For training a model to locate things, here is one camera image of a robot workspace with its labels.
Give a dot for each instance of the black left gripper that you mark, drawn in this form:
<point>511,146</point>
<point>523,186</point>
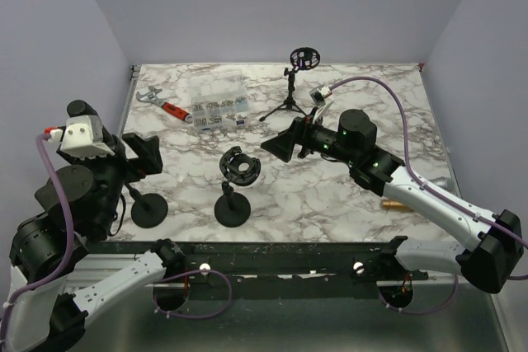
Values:
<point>120,157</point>

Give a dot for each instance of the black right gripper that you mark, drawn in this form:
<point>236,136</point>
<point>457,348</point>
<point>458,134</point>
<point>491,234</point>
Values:
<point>299,132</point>

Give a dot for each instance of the black tripod microphone stand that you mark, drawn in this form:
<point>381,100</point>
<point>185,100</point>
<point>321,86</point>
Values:
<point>301,59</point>

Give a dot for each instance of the gold microphone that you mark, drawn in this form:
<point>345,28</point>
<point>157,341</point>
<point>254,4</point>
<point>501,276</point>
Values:
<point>389,204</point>

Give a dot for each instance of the silver microphone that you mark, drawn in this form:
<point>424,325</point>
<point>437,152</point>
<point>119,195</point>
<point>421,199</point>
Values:
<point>443,182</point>

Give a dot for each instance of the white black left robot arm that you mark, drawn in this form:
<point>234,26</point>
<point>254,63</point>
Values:
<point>79,203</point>

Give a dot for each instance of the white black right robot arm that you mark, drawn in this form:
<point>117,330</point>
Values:
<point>487,247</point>

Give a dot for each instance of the black microphone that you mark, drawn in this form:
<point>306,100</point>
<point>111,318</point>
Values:
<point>80,107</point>

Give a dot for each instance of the clear plastic screw organizer box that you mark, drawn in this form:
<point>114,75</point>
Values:
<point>219,100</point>

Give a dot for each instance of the red handled adjustable wrench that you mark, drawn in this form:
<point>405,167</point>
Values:
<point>151,96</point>

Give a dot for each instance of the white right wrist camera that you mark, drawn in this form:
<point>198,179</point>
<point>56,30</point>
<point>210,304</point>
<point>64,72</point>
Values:
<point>320,96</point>

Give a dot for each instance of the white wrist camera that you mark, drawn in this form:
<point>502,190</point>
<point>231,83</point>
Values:
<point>320,96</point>
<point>83,138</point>

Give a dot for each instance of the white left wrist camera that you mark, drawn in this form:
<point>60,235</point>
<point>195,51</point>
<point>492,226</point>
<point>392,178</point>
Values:
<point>83,138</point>

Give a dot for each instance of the black round-base shock mount stand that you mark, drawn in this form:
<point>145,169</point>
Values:
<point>233,209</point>

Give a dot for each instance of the black front mounting rail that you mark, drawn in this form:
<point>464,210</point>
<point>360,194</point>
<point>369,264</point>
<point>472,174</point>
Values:
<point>290,270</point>

